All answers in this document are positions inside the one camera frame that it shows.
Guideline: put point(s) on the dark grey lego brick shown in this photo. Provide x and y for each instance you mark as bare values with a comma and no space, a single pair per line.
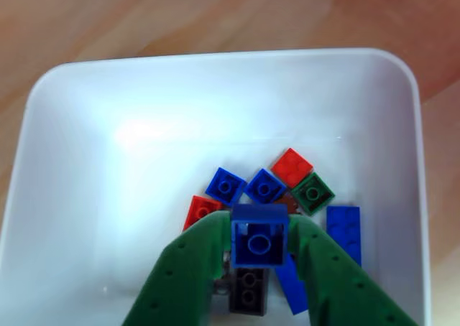
248,290

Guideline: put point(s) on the long red lego brick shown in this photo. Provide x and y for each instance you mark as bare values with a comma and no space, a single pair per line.
201,209

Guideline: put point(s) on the small blue lego brick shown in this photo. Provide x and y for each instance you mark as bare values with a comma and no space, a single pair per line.
258,245
265,186
225,184

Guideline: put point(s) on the small green lego brick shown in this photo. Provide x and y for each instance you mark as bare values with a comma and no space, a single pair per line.
312,193

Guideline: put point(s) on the small red lego brick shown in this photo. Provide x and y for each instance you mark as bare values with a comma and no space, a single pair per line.
292,166

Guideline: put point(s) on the white plastic bin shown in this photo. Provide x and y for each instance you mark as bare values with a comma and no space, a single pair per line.
108,161

